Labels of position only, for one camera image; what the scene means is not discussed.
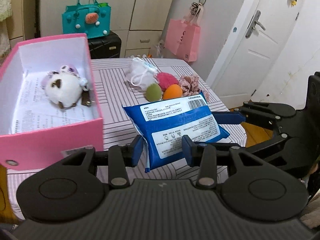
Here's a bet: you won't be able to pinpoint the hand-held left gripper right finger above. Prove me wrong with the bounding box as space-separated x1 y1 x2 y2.
181 134 260 188

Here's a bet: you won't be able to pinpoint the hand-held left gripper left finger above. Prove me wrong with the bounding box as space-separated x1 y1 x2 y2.
61 135 144 188

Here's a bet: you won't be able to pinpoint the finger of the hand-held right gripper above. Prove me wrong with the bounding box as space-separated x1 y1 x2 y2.
214 101 298 135
215 133 290 156

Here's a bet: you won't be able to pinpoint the blue wipes packet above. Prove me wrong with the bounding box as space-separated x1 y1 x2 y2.
122 92 230 173

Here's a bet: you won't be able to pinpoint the pink floral scrunchie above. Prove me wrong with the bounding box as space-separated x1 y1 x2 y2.
179 74 210 103

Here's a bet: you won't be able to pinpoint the green ball plush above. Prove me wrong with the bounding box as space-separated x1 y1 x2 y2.
146 84 163 103

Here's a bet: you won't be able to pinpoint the orange ball plush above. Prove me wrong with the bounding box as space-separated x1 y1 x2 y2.
162 84 183 100

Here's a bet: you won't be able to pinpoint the pink strawberry plush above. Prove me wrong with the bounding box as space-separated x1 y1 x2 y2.
156 72 180 92

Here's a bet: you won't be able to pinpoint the white drawstring pouch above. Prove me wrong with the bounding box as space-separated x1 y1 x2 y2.
125 57 158 90

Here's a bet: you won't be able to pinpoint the pink cardboard box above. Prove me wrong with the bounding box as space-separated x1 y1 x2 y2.
0 33 104 170

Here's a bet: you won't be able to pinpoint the white round plush toy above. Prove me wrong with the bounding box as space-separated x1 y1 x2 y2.
45 71 89 109

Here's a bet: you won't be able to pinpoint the purple plush toy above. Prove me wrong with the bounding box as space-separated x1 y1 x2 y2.
41 64 81 87

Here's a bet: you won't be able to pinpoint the striped tablecloth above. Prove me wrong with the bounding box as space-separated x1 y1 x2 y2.
6 57 248 193

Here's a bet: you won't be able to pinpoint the pink shopping bag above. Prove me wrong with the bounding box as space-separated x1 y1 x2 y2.
164 15 201 62

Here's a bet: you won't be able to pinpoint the black suitcase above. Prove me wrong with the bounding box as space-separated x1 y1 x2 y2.
87 31 122 60

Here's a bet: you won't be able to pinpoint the printed paper sheet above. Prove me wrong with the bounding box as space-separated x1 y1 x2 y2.
11 76 97 134

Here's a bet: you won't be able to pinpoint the cream wardrobe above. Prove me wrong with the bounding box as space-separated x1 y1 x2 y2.
7 0 180 58

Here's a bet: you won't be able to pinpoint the teal felt handbag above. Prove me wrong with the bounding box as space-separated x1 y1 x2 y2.
62 0 110 39

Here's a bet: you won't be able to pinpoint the cream fleece pajama top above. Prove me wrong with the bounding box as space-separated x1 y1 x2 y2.
0 0 12 22

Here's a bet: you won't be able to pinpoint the silver door handle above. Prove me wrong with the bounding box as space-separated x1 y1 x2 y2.
245 10 266 40

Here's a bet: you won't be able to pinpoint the black hair ties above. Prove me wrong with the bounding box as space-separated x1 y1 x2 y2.
190 0 207 17

